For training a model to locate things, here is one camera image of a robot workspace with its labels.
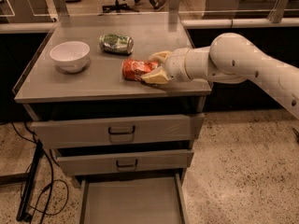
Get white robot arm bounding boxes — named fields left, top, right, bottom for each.
left=141, top=33, right=299, bottom=119

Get black floor cable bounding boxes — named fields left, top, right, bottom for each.
left=10, top=121, right=70, bottom=224

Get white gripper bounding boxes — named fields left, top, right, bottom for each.
left=141, top=48, right=194, bottom=84

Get black floor bar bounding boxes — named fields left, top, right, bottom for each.
left=16, top=141, right=43, bottom=222

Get middle metal post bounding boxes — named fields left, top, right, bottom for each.
left=168, top=0, right=180, bottom=23

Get black top drawer handle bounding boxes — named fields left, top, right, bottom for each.
left=108, top=125, right=135, bottom=135

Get left metal post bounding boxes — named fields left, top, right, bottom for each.
left=52, top=0, right=69, bottom=17

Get right metal post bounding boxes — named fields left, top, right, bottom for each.
left=267, top=0, right=289, bottom=23

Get clear acrylic barrier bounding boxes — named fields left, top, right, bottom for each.
left=1, top=0, right=299, bottom=22

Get grey background desk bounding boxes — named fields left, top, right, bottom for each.
left=204, top=0, right=277, bottom=20

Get grey drawer cabinet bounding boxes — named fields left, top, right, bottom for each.
left=12, top=12, right=214, bottom=189

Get middle grey drawer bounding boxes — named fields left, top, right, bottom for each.
left=57, top=149, right=193, bottom=175

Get red coke can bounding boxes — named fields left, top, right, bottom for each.
left=121, top=59, right=159, bottom=81

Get metal post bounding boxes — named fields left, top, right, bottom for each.
left=267, top=0, right=289, bottom=23
left=52, top=0, right=69, bottom=17
left=168, top=0, right=180, bottom=23

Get grey drawer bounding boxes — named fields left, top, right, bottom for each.
left=32, top=113, right=205, bottom=148
left=57, top=149, right=193, bottom=175
left=77, top=173, right=189, bottom=224

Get top grey drawer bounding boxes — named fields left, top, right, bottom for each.
left=32, top=113, right=205, bottom=148

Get bottom grey drawer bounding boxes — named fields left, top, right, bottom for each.
left=77, top=173, right=189, bottom=224

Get black middle drawer handle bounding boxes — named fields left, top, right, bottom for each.
left=116, top=159, right=138, bottom=169

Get green soda can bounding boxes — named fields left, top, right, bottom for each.
left=99, top=34, right=134, bottom=55

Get white bowl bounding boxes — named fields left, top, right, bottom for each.
left=50, top=41, right=90, bottom=73

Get black drawer handle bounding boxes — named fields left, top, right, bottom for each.
left=116, top=159, right=138, bottom=169
left=108, top=125, right=135, bottom=135

